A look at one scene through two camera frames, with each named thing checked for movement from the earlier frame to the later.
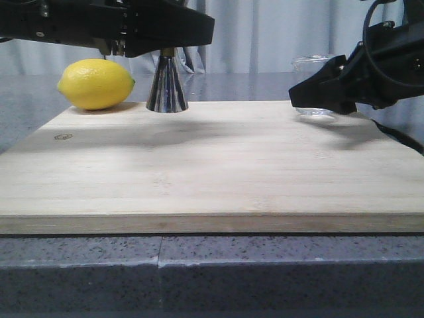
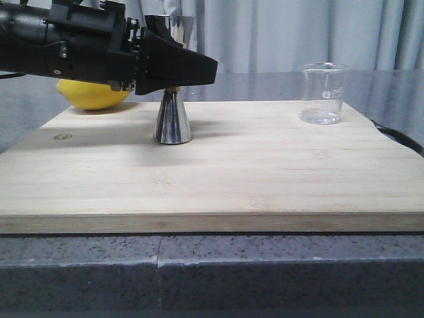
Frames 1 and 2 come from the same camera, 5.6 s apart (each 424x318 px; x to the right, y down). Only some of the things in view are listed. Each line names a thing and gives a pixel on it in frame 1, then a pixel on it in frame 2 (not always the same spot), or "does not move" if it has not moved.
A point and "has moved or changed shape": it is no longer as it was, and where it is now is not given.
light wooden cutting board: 219,167 does not move
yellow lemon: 95,83 does not move
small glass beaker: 304,68 has moved or changed shape
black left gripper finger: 154,24 → 162,63
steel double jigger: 167,93 has moved or changed shape
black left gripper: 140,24 → 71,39
